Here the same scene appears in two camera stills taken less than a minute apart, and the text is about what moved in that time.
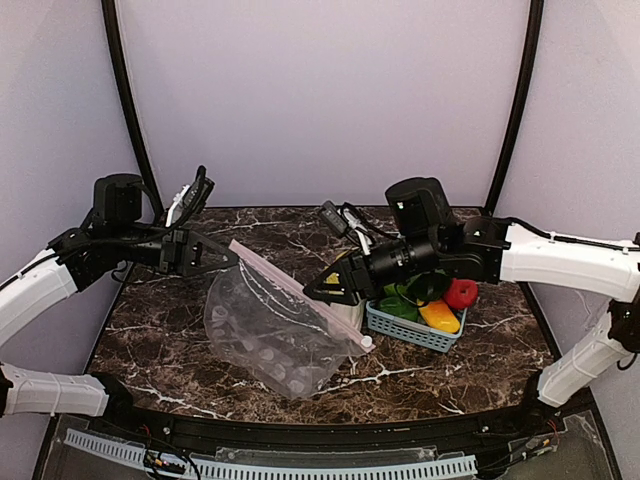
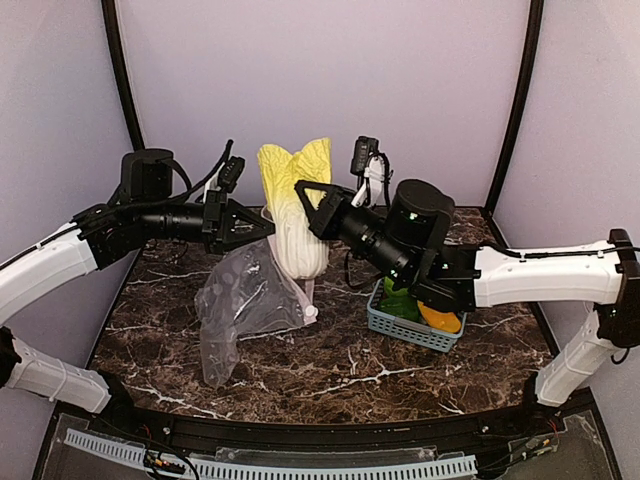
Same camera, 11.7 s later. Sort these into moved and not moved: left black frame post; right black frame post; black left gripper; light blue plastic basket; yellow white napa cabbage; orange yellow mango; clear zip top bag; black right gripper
Moved: black left gripper; black right gripper; clear zip top bag; yellow white napa cabbage
Not moved: light blue plastic basket; right black frame post; orange yellow mango; left black frame post
